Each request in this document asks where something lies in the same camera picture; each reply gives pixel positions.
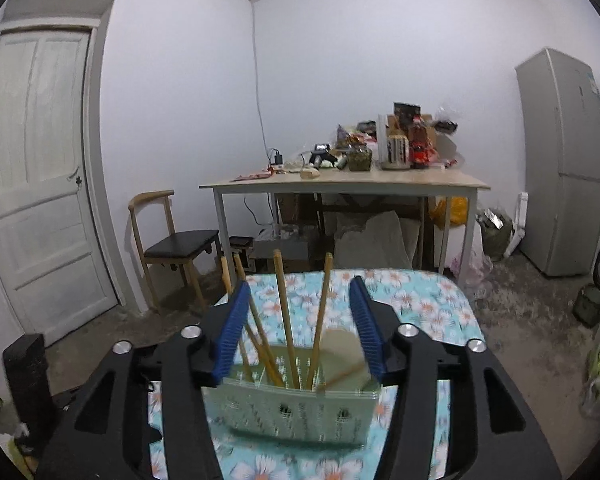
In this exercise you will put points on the floral tablecloth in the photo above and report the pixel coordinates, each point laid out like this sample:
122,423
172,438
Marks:
410,290

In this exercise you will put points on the dark cooker pot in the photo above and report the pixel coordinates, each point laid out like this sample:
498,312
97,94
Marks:
590,305

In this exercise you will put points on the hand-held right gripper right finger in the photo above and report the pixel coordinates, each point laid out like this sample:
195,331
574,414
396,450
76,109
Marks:
367,330

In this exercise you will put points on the green utensil holder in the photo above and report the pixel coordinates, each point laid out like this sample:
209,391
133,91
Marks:
300,415

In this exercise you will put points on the small dark stool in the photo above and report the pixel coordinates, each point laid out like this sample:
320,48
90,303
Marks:
240,247

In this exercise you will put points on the white panel door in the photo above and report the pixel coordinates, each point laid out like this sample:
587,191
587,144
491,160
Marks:
35,160

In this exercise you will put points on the small beige bundle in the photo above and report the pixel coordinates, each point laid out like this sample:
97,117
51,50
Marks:
310,173

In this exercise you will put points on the wooden table white legs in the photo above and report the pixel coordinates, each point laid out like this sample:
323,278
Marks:
355,180

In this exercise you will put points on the flat red packet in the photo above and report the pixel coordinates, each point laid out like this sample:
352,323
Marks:
252,176

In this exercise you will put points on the trash bin with bag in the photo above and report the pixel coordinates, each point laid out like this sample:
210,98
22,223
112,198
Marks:
495,235

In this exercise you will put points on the grey box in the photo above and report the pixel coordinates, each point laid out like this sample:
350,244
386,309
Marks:
285,250

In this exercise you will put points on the crinkled clear bag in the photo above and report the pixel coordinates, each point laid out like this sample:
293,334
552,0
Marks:
447,125

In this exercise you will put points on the yellow bag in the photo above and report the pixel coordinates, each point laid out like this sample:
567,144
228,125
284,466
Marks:
450,210

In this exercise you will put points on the grey refrigerator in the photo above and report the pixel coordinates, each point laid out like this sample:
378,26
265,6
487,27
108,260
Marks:
560,160

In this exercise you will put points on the wooden chair black seat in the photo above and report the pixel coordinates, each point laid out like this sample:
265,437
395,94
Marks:
180,242

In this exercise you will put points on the grey sack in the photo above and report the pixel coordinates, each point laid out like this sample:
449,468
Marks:
375,240

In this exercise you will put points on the black charger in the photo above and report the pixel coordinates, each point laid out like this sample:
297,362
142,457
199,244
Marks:
278,158

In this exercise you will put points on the pink plastic bag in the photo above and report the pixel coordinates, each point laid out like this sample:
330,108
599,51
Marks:
475,262

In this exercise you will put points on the black box device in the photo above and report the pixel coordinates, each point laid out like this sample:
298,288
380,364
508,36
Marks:
322,150

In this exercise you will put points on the brown cardboard boxes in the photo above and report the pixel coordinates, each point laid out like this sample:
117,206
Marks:
405,115

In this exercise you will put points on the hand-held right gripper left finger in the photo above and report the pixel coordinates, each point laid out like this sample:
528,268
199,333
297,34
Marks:
232,330

